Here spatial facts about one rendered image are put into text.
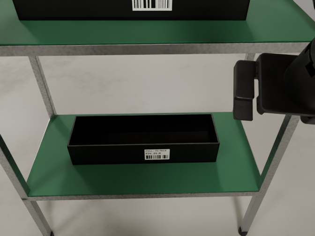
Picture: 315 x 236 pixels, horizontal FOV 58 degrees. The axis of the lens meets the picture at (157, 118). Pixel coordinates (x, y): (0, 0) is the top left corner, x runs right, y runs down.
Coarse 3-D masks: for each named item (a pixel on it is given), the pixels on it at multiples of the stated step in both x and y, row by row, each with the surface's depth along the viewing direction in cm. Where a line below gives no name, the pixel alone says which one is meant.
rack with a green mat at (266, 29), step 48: (0, 0) 82; (288, 0) 82; (0, 48) 63; (48, 48) 63; (96, 48) 64; (144, 48) 64; (192, 48) 64; (240, 48) 64; (288, 48) 65; (48, 96) 125; (0, 144) 85; (48, 144) 121; (240, 144) 121; (48, 192) 104; (96, 192) 104; (144, 192) 104; (192, 192) 104; (240, 192) 104
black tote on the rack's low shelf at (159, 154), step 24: (96, 120) 120; (120, 120) 120; (144, 120) 120; (168, 120) 121; (192, 120) 121; (72, 144) 111; (96, 144) 120; (120, 144) 106; (144, 144) 106; (168, 144) 106; (192, 144) 107; (216, 144) 107
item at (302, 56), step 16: (256, 64) 31; (272, 64) 29; (288, 64) 29; (304, 64) 24; (272, 80) 29; (288, 80) 27; (304, 80) 25; (272, 96) 28; (288, 96) 28; (304, 96) 26; (272, 112) 28; (288, 112) 28; (304, 112) 28
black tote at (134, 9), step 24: (24, 0) 68; (48, 0) 68; (72, 0) 68; (96, 0) 68; (120, 0) 68; (144, 0) 68; (168, 0) 68; (192, 0) 68; (216, 0) 68; (240, 0) 68
